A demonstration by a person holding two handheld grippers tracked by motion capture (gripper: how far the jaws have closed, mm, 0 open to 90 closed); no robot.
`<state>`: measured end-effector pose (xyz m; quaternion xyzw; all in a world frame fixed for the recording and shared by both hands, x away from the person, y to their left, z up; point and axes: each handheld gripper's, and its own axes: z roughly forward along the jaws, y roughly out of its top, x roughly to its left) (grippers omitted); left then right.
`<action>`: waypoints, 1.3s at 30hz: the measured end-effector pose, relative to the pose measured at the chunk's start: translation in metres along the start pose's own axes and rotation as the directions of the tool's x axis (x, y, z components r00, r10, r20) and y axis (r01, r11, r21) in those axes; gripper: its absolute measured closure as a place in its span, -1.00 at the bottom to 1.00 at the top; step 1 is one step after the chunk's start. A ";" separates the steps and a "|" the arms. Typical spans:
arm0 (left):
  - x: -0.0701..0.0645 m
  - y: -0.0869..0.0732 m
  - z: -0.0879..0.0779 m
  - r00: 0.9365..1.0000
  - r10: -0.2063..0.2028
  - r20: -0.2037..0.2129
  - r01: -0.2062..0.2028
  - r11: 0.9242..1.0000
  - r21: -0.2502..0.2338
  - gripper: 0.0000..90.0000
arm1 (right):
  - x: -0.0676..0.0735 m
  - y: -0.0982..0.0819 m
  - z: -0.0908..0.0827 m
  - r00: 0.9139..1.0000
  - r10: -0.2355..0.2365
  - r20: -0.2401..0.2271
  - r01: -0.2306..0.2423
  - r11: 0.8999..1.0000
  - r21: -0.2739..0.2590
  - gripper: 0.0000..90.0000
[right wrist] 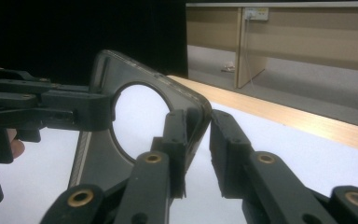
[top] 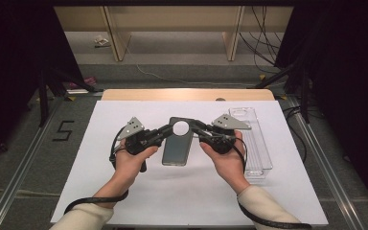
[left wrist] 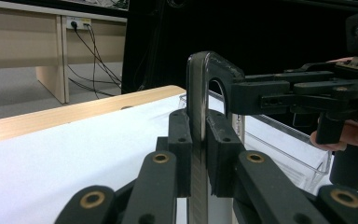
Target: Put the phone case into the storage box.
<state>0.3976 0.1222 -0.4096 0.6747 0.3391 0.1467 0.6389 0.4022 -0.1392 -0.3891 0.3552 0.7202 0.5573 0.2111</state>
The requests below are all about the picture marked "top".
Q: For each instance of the aluminium floor rail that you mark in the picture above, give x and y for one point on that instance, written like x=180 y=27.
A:
x=329 y=179
x=19 y=179

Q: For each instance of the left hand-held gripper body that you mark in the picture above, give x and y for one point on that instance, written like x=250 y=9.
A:
x=137 y=140

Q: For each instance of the pink object on floor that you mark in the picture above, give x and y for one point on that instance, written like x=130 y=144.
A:
x=87 y=81

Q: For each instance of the grey phone case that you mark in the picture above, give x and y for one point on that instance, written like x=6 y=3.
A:
x=176 y=150

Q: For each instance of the clear plastic tray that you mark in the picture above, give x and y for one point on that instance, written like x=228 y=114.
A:
x=258 y=150

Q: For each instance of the dark curtain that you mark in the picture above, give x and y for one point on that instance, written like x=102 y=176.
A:
x=12 y=64
x=348 y=80

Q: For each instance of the light wooden shelf unit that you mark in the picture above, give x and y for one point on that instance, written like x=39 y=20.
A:
x=172 y=19

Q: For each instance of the person's left hand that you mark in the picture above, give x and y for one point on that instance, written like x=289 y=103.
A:
x=127 y=167

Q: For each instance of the person's right hand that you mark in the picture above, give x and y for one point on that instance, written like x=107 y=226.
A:
x=231 y=166

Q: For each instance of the white table mat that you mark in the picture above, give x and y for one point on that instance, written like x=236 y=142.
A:
x=179 y=198

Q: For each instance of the crumpled white paper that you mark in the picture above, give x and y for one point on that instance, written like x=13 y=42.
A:
x=101 y=40

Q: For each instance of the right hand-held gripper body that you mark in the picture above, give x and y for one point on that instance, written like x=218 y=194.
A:
x=223 y=140

